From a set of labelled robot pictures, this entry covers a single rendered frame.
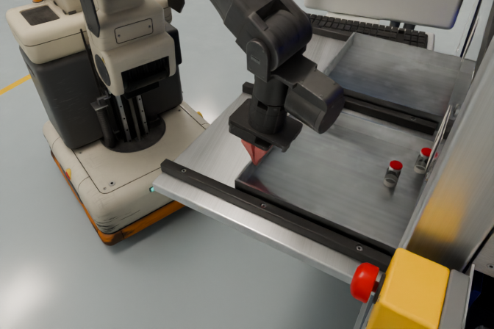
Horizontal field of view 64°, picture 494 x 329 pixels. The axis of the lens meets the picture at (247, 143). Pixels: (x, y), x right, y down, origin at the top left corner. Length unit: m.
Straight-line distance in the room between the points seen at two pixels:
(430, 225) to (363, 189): 0.27
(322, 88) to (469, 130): 0.20
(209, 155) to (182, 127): 1.02
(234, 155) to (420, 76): 0.51
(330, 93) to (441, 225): 0.19
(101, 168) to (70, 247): 0.36
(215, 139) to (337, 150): 0.23
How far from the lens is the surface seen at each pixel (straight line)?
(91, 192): 1.58
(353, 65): 1.02
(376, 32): 1.35
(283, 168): 0.71
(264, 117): 0.57
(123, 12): 1.28
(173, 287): 1.59
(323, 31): 1.14
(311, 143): 0.77
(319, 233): 0.61
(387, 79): 0.99
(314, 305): 1.56
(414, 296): 0.43
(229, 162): 0.72
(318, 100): 0.50
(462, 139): 0.38
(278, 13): 0.51
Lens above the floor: 1.39
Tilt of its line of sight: 42 degrees down
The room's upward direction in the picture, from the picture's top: straight up
